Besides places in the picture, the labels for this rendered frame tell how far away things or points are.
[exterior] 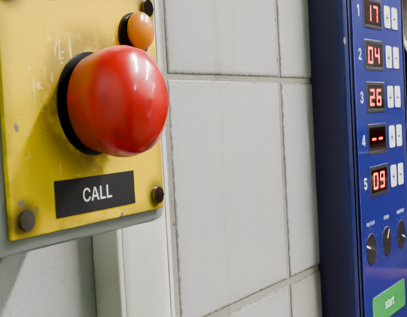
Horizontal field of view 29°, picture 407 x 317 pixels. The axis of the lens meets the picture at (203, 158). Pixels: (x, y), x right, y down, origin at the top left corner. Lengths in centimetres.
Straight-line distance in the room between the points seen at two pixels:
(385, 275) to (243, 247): 21
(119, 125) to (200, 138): 23
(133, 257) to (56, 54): 16
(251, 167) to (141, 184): 24
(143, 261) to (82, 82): 16
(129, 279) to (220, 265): 12
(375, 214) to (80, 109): 46
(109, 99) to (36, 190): 4
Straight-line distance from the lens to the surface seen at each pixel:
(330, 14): 65
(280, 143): 59
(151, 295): 42
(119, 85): 27
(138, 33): 31
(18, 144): 26
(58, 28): 28
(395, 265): 75
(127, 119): 27
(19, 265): 37
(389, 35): 74
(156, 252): 42
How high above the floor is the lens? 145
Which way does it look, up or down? 3 degrees down
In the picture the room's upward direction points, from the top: 3 degrees counter-clockwise
